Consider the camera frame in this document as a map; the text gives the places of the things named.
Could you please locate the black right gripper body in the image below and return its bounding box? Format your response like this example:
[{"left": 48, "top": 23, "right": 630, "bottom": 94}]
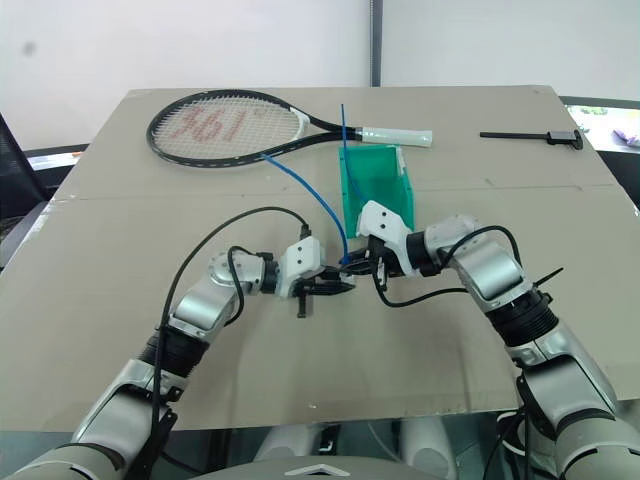
[{"left": 367, "top": 235, "right": 401, "bottom": 294}]

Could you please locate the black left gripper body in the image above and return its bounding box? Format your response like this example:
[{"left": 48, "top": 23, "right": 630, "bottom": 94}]
[{"left": 293, "top": 269, "right": 332, "bottom": 319}]

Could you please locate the blue cable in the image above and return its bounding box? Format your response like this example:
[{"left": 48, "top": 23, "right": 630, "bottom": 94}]
[{"left": 262, "top": 102, "right": 366, "bottom": 267}]

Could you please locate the green plastic bin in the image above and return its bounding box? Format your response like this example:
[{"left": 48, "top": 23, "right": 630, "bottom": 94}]
[{"left": 335, "top": 143, "right": 419, "bottom": 240}]

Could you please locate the black and white tennis racket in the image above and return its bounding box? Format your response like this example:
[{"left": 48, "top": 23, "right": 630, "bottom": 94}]
[{"left": 146, "top": 89, "right": 434, "bottom": 169}]

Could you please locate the white rounded robot leg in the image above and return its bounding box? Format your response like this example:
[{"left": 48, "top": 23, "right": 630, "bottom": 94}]
[
  {"left": 398, "top": 417, "right": 454, "bottom": 474},
  {"left": 254, "top": 422, "right": 346, "bottom": 469}
]

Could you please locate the brown cardboard table cover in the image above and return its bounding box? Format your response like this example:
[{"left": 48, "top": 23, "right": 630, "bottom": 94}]
[{"left": 0, "top": 85, "right": 640, "bottom": 432}]

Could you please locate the black zip tie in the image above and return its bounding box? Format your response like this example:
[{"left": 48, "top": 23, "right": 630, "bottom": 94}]
[{"left": 531, "top": 266, "right": 566, "bottom": 292}]

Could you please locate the grey robot torso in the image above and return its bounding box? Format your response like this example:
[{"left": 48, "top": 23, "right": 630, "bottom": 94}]
[{"left": 189, "top": 461, "right": 454, "bottom": 480}]

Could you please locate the grey metal pole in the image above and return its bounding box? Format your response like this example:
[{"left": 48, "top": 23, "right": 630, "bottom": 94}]
[{"left": 367, "top": 0, "right": 384, "bottom": 88}]

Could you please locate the black tool on table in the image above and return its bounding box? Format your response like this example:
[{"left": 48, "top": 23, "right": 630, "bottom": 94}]
[{"left": 479, "top": 128, "right": 585, "bottom": 151}]

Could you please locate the black mesh chair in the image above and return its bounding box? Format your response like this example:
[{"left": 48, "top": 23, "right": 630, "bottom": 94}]
[{"left": 0, "top": 111, "right": 47, "bottom": 222}]

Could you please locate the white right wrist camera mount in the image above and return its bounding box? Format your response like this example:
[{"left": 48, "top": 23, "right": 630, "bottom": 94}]
[{"left": 357, "top": 200, "right": 416, "bottom": 277}]

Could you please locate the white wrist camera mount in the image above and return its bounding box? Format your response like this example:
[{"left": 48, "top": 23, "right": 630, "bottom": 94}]
[
  {"left": 357, "top": 200, "right": 416, "bottom": 277},
  {"left": 273, "top": 237, "right": 325, "bottom": 300}
]

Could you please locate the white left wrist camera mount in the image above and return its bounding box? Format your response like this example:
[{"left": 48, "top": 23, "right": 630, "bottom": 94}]
[{"left": 273, "top": 237, "right": 325, "bottom": 300}]

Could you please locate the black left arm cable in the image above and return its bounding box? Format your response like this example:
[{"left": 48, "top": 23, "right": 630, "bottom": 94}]
[{"left": 149, "top": 205, "right": 312, "bottom": 454}]

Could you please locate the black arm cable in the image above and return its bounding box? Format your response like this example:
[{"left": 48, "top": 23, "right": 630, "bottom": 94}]
[
  {"left": 372, "top": 224, "right": 525, "bottom": 307},
  {"left": 149, "top": 205, "right": 312, "bottom": 454}
]

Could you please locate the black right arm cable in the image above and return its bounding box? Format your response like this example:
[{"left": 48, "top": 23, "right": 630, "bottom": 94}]
[{"left": 372, "top": 224, "right": 525, "bottom": 307}]

